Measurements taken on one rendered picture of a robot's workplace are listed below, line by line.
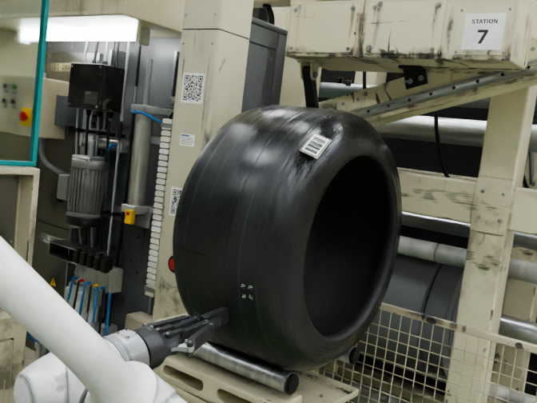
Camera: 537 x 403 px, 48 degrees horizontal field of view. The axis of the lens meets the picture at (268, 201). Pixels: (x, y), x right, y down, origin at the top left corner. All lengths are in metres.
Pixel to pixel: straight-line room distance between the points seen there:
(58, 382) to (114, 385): 0.15
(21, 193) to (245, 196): 0.67
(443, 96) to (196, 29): 0.65
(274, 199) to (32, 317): 0.53
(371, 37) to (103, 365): 1.08
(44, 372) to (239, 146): 0.58
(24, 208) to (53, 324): 0.86
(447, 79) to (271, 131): 0.56
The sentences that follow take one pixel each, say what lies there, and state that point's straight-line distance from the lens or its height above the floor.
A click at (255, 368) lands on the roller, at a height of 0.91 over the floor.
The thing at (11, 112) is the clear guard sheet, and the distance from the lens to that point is 1.59.
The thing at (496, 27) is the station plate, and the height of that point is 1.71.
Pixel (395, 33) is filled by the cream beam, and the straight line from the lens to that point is 1.57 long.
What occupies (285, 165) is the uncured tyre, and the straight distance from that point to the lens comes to 1.18.
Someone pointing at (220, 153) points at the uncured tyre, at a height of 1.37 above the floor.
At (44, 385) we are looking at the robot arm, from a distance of 0.96.
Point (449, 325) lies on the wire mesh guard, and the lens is 1.66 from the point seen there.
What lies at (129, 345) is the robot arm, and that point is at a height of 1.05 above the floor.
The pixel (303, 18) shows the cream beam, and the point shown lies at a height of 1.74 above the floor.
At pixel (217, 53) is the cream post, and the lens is 1.53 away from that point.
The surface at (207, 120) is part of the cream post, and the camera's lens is 1.52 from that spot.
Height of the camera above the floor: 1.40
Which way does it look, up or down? 6 degrees down
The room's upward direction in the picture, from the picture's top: 7 degrees clockwise
